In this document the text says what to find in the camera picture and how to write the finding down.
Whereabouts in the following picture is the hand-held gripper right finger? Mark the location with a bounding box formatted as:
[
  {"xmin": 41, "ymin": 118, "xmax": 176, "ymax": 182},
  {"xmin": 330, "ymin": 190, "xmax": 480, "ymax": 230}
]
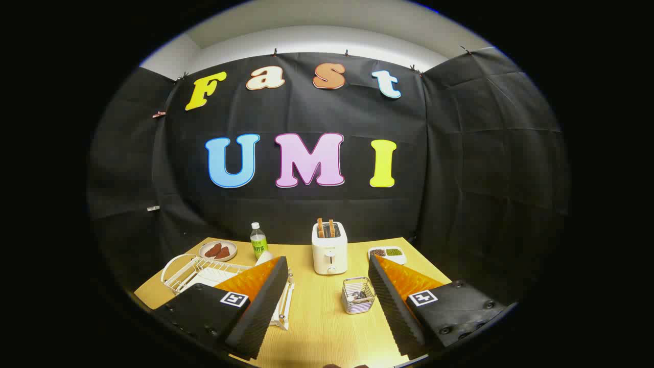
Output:
[{"xmin": 368, "ymin": 254, "xmax": 506, "ymax": 361}]

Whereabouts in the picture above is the metal wire basket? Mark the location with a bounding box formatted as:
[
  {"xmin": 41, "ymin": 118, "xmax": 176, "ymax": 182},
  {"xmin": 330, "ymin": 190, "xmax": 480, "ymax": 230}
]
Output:
[{"xmin": 342, "ymin": 277, "xmax": 376, "ymax": 314}]

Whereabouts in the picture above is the white toaster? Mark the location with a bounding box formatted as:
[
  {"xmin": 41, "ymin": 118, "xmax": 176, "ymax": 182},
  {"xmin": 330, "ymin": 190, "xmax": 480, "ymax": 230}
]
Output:
[{"xmin": 312, "ymin": 221, "xmax": 348, "ymax": 275}]

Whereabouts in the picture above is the white divided dish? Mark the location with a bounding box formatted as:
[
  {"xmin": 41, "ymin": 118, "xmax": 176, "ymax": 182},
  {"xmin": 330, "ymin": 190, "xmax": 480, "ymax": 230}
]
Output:
[{"xmin": 368, "ymin": 246, "xmax": 407, "ymax": 265}]

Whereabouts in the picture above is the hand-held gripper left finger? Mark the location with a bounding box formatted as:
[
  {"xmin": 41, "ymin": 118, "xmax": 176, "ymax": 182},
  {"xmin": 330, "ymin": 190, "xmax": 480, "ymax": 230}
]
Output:
[{"xmin": 152, "ymin": 256, "xmax": 290, "ymax": 360}]

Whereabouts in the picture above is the white wire dish rack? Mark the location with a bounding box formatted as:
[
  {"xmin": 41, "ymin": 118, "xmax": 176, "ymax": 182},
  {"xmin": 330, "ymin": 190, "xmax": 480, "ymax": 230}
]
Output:
[{"xmin": 161, "ymin": 254, "xmax": 295, "ymax": 330}]

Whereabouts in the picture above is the green label drink bottle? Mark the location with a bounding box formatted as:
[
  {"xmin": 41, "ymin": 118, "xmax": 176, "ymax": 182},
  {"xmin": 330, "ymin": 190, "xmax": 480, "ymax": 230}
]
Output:
[{"xmin": 250, "ymin": 222, "xmax": 269, "ymax": 260}]

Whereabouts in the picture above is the small beige plate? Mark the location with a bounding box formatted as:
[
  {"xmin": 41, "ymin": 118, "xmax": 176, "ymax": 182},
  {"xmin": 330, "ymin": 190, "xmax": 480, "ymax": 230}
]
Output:
[{"xmin": 199, "ymin": 241, "xmax": 238, "ymax": 262}]

